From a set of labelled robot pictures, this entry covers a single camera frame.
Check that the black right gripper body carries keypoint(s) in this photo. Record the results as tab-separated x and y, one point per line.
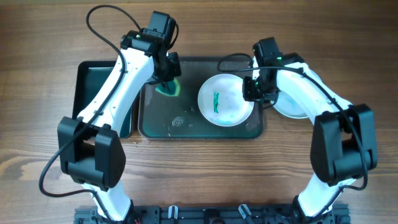
249	88

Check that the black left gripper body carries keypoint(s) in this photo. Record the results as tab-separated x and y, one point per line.
170	72

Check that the green yellow sponge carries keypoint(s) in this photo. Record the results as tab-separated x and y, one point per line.
171	88

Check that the light blue plate stained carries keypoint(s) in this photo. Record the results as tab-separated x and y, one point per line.
289	107

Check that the white plate top stained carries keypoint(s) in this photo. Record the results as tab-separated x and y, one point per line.
220	100

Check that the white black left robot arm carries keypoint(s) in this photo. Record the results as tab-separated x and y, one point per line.
90	151

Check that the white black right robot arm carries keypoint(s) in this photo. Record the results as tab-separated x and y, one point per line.
343	148

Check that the dark grey serving tray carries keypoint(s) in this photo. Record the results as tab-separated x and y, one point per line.
179	117

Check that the black water tray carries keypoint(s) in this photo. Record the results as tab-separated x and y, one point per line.
91	76

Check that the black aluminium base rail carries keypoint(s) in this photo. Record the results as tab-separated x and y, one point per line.
276	213

